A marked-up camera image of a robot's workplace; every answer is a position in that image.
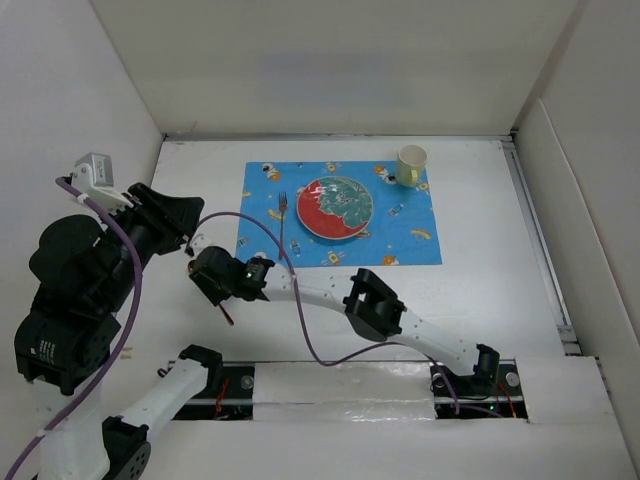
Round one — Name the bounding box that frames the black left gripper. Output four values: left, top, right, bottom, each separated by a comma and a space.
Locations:
99, 178, 207, 305

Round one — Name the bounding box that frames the copper spoon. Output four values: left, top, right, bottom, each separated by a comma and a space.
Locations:
187, 260, 235, 326

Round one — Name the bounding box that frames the copper fork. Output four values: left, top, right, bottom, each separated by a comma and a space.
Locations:
278, 191, 288, 260

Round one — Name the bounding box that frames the red and teal plate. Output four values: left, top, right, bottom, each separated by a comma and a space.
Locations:
296, 176, 374, 241

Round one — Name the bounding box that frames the blue space print cloth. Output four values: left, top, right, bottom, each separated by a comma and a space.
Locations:
236, 161, 442, 268

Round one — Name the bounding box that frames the pale yellow mug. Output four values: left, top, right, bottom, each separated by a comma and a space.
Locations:
395, 145, 428, 187

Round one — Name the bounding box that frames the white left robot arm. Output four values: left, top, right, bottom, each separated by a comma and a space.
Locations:
14, 183, 223, 479

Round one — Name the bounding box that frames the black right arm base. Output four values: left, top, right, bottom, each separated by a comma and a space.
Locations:
427, 357, 528, 420

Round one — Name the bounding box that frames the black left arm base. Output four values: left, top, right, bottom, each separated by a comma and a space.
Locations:
174, 363, 255, 421

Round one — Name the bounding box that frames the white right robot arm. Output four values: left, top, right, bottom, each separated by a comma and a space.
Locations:
187, 246, 500, 396

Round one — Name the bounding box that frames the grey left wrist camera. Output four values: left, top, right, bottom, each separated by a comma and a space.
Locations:
71, 152, 114, 193

